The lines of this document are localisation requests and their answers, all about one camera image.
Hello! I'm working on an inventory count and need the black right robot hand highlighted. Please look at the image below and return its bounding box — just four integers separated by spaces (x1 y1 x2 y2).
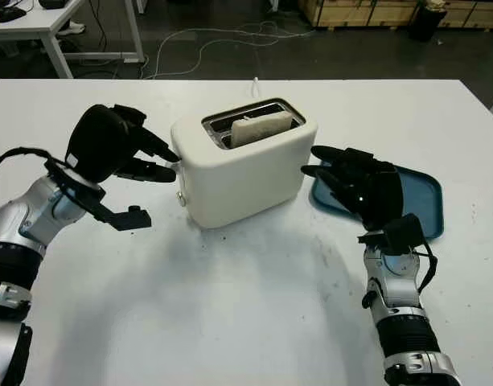
300 145 405 232

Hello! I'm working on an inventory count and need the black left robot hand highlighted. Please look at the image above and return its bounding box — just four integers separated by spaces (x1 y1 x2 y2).
64 103 181 185

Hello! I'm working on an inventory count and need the cream white two-slot toaster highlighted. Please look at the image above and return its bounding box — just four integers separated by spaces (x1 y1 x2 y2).
170 96 319 230

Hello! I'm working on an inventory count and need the slice of white bread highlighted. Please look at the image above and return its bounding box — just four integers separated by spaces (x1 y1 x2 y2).
230 111 292 149

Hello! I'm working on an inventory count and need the blue plastic tray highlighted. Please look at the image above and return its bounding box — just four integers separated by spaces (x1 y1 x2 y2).
309 158 446 241

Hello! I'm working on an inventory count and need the white office desk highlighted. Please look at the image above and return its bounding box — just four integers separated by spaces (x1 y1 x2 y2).
0 0 145 80

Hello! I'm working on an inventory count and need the black handheld device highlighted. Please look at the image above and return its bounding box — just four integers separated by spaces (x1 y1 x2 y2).
0 6 27 23

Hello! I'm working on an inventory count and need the wooden shipping crate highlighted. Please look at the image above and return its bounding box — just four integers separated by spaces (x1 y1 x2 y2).
298 0 493 29

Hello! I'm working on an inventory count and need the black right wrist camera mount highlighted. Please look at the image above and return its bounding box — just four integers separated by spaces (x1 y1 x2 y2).
358 213 426 257

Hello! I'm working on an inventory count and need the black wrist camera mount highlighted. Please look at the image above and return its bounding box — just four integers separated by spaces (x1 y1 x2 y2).
44 158 153 233
358 213 426 257

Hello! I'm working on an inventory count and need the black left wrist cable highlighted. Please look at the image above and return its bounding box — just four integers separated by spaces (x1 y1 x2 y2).
0 147 54 210

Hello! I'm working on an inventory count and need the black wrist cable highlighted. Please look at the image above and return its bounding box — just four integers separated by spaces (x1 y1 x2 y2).
414 240 438 294
0 147 54 210

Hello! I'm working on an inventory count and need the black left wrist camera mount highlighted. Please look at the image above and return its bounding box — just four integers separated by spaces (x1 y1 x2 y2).
44 158 153 233

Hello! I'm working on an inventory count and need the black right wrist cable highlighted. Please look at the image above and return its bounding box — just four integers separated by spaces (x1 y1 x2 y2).
414 240 438 294

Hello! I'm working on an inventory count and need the white cable on floor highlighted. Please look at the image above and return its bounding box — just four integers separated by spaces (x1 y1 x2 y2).
143 22 315 80

